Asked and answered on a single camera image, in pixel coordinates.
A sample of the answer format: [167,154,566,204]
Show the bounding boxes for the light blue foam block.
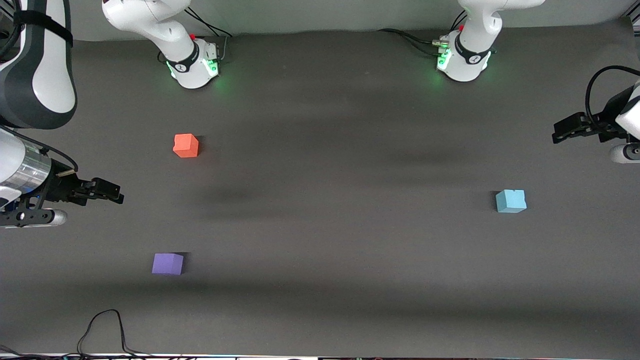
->
[495,189,528,214]

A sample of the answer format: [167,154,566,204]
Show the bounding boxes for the purple foam block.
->
[151,252,185,276]

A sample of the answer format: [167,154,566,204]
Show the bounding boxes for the orange foam block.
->
[172,133,200,159]

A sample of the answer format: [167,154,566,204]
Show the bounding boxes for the dark grey table mat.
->
[0,17,640,359]

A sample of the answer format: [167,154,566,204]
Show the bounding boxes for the thin black looped cable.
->
[0,308,151,360]

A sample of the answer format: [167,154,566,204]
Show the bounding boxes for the black velcro strap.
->
[13,10,74,49]

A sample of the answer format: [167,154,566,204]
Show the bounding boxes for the black left arm base cables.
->
[377,10,469,57]

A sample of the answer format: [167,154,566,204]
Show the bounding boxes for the black arm base cables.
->
[377,10,469,57]
[182,6,234,64]

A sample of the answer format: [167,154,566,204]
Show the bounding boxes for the black right arm base cables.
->
[182,6,234,64]

